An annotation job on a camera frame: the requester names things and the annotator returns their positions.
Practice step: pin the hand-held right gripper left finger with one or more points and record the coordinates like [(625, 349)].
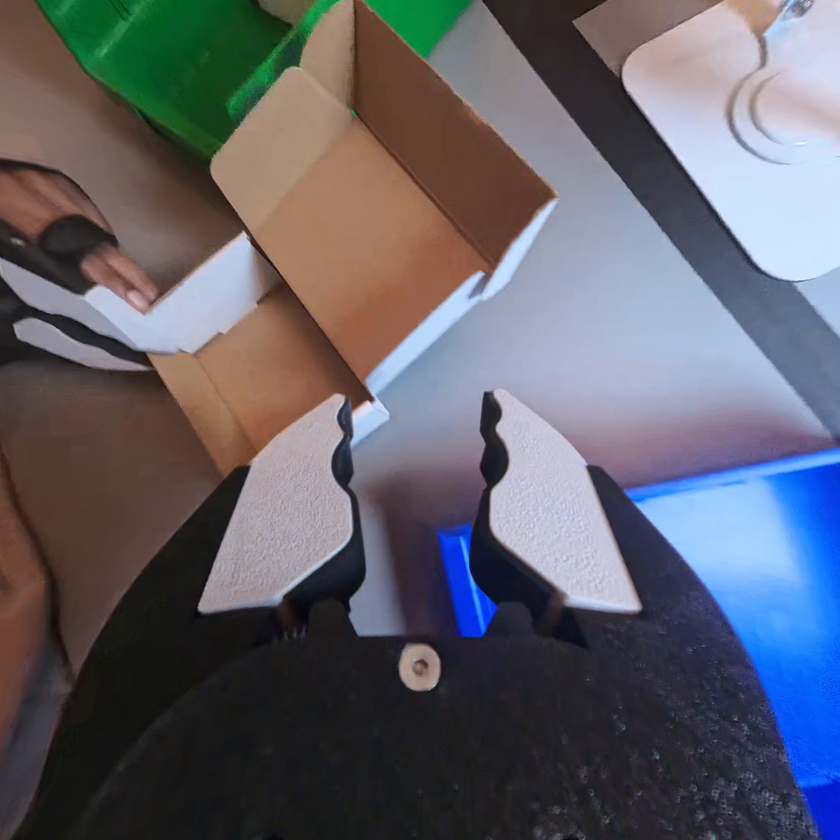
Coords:
[(282, 512)]

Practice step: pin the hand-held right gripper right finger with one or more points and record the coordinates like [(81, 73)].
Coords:
[(558, 518)]

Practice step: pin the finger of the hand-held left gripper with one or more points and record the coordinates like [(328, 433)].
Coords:
[(59, 298), (72, 348)]

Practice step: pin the blue plastic bin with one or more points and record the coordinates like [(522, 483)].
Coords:
[(754, 590)]

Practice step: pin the green plastic bin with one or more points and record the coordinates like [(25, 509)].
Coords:
[(164, 59)]

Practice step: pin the white cardboard box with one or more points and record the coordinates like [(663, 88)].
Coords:
[(367, 216)]

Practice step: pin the person's left hand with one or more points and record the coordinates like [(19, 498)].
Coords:
[(39, 197)]

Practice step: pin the white metal stand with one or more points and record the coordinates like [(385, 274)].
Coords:
[(754, 197)]

